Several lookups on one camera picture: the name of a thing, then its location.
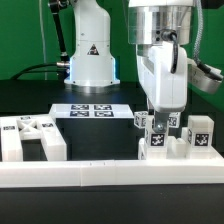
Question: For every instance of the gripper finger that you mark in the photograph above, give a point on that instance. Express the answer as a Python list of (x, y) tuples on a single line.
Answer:
[(160, 122)]

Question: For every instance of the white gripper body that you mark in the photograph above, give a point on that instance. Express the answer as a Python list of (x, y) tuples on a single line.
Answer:
[(167, 92)]

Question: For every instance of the white chair seat part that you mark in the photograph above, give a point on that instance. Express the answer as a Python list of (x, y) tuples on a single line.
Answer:
[(175, 149)]

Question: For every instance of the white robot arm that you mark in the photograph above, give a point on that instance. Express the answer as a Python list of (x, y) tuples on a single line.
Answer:
[(159, 29)]

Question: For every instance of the white tagged cube right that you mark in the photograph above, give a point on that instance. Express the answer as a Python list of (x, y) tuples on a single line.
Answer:
[(174, 119)]

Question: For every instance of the white tagged cube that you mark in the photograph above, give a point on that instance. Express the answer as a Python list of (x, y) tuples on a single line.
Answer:
[(140, 119), (174, 119)]

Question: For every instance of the white tagged cube left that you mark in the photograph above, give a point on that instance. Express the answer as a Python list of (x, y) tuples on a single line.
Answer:
[(140, 119)]

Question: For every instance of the white flat tagged plate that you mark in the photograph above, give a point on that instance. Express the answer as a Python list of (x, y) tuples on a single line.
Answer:
[(91, 111)]

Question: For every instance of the white boundary fence frame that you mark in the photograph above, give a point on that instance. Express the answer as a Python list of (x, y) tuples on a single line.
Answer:
[(95, 173)]

